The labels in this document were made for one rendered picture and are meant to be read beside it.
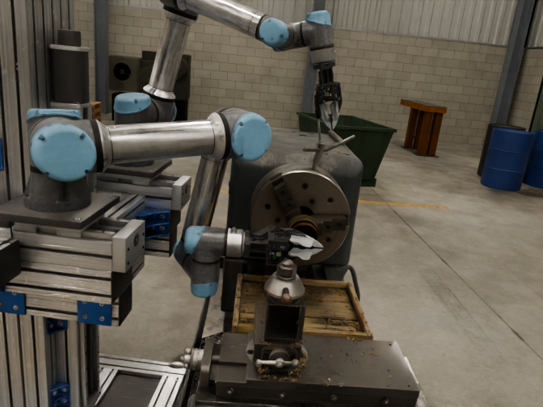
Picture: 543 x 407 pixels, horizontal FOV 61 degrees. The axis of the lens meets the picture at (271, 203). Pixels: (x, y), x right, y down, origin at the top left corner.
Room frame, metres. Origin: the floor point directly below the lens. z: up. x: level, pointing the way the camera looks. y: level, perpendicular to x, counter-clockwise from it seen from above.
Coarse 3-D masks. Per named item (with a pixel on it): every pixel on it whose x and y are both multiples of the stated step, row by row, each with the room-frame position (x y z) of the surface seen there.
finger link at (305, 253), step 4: (292, 248) 1.16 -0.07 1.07; (296, 248) 1.16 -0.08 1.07; (300, 248) 1.16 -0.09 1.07; (304, 248) 1.16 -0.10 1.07; (308, 248) 1.16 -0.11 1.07; (312, 248) 1.16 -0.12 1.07; (316, 248) 1.16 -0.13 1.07; (320, 248) 1.16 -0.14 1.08; (288, 252) 1.15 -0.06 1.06; (292, 252) 1.15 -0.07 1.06; (296, 252) 1.15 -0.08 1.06; (300, 252) 1.15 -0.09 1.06; (304, 252) 1.15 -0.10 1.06; (308, 252) 1.16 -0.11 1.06; (312, 252) 1.16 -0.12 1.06; (316, 252) 1.16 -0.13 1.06; (296, 256) 1.14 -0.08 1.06; (300, 256) 1.13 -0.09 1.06; (304, 256) 1.13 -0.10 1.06; (308, 256) 1.13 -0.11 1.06
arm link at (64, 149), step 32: (64, 128) 0.90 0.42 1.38; (96, 128) 0.96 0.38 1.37; (128, 128) 1.01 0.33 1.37; (160, 128) 1.04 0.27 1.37; (192, 128) 1.07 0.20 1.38; (224, 128) 1.09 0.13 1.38; (256, 128) 1.12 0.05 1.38; (32, 160) 0.91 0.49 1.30; (64, 160) 0.90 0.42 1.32; (96, 160) 0.94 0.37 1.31; (128, 160) 1.00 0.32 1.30
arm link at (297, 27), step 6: (294, 24) 1.53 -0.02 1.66; (300, 24) 1.52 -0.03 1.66; (294, 30) 1.49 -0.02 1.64; (300, 30) 1.51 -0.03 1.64; (294, 36) 1.48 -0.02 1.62; (300, 36) 1.51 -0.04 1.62; (294, 42) 1.50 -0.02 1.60; (300, 42) 1.52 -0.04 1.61; (276, 48) 1.54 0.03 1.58; (282, 48) 1.54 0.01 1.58; (288, 48) 1.53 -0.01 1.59
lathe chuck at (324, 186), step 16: (272, 176) 1.39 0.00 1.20; (288, 176) 1.36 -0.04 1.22; (304, 176) 1.36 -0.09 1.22; (320, 176) 1.36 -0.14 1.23; (256, 192) 1.39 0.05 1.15; (272, 192) 1.36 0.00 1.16; (304, 192) 1.36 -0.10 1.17; (320, 192) 1.36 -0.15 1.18; (336, 192) 1.37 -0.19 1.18; (256, 208) 1.35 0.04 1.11; (272, 208) 1.36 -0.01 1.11; (320, 208) 1.36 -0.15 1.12; (336, 208) 1.37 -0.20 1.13; (256, 224) 1.36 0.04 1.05; (272, 224) 1.36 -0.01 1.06; (320, 240) 1.37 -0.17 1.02; (336, 240) 1.37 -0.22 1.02; (320, 256) 1.37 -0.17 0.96
